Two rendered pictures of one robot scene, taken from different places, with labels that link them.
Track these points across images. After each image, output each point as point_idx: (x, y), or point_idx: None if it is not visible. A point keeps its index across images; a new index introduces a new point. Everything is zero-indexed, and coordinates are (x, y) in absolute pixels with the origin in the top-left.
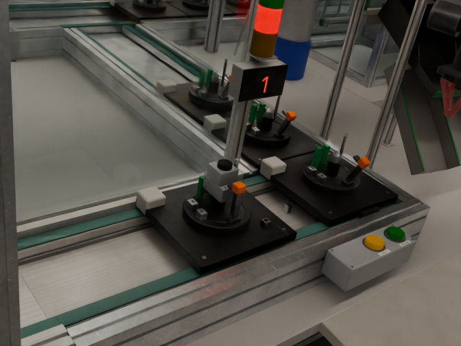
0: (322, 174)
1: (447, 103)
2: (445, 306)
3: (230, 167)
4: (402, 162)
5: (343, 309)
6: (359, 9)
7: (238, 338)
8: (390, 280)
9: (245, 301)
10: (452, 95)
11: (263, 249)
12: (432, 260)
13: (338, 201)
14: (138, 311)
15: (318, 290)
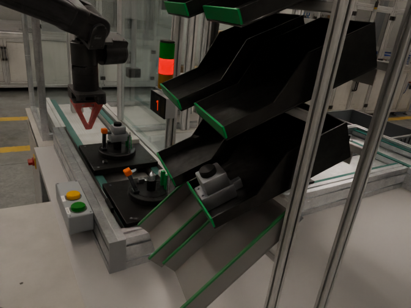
0: (142, 178)
1: (90, 117)
2: (27, 259)
3: (114, 123)
4: None
5: (54, 210)
6: None
7: (56, 176)
8: (68, 239)
9: (66, 168)
10: (93, 114)
11: (87, 163)
12: (79, 274)
13: (122, 191)
14: (63, 135)
15: None
